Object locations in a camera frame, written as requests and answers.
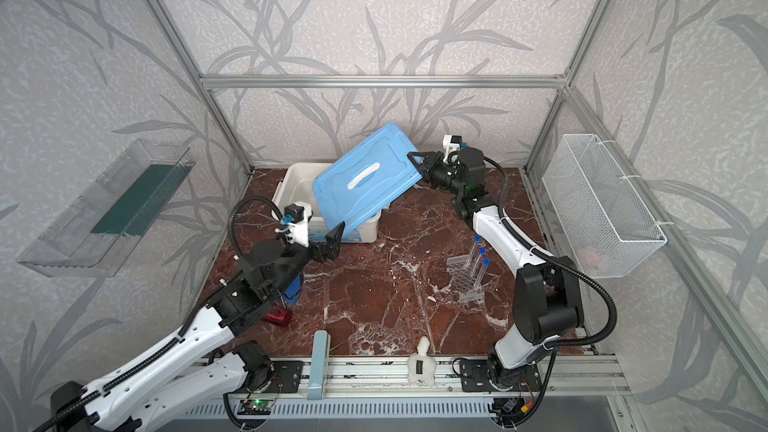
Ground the clear test tube rack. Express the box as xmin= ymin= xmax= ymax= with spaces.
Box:
xmin=446 ymin=255 xmax=485 ymax=303

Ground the light blue rectangular bar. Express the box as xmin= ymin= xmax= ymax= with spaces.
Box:
xmin=307 ymin=329 xmax=331 ymax=401

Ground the pink object in basket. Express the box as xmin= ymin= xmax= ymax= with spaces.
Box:
xmin=577 ymin=246 xmax=605 ymax=270

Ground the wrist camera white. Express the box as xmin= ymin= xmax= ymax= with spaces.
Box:
xmin=276 ymin=201 xmax=313 ymax=248
xmin=442 ymin=134 xmax=467 ymax=162

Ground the white wire mesh basket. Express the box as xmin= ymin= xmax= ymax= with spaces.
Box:
xmin=543 ymin=134 xmax=667 ymax=279

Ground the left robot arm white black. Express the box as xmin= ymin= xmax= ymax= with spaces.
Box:
xmin=39 ymin=222 xmax=345 ymax=431

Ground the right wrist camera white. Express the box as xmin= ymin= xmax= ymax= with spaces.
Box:
xmin=442 ymin=134 xmax=467 ymax=162

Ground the blue garden trowel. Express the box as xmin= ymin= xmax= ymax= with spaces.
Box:
xmin=282 ymin=275 xmax=303 ymax=304

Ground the red cylindrical tool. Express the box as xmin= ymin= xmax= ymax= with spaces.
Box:
xmin=263 ymin=306 xmax=293 ymax=327

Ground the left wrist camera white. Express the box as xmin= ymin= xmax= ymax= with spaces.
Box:
xmin=276 ymin=201 xmax=313 ymax=248

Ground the clear wall shelf green liner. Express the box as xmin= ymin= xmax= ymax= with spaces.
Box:
xmin=18 ymin=139 xmax=196 ymax=278

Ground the blue capped test tube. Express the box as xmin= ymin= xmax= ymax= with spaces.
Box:
xmin=475 ymin=258 xmax=490 ymax=287
xmin=470 ymin=247 xmax=486 ymax=281
xmin=465 ymin=235 xmax=483 ymax=272

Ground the white plastic wash bottle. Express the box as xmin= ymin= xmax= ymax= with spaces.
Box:
xmin=407 ymin=336 xmax=437 ymax=387

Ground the blue plastic bin lid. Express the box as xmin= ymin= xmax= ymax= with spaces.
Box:
xmin=313 ymin=124 xmax=421 ymax=234

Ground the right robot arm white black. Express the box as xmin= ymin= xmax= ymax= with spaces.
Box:
xmin=408 ymin=147 xmax=618 ymax=391

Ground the white plastic storage bin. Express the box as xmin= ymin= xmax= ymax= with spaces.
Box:
xmin=272 ymin=161 xmax=383 ymax=244

